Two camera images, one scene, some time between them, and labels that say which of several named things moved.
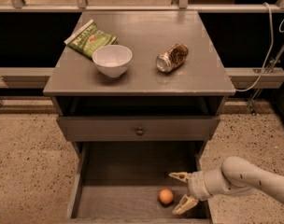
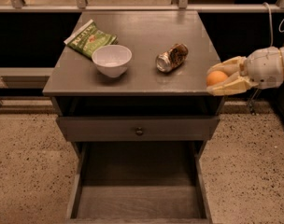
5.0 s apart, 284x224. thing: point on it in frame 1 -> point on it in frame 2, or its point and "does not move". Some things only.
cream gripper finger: x=187 y=203 -> x=238 y=83
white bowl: x=112 y=60 does not move
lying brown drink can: x=170 y=60 does not move
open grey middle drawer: x=119 y=182 does not move
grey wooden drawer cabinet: x=139 y=93 does not move
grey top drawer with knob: x=138 y=128 does not move
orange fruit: x=165 y=196 -> x=216 y=77
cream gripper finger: x=181 y=175 -> x=235 y=64
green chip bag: x=89 y=38 does not move
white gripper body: x=196 y=184 -> x=263 y=67
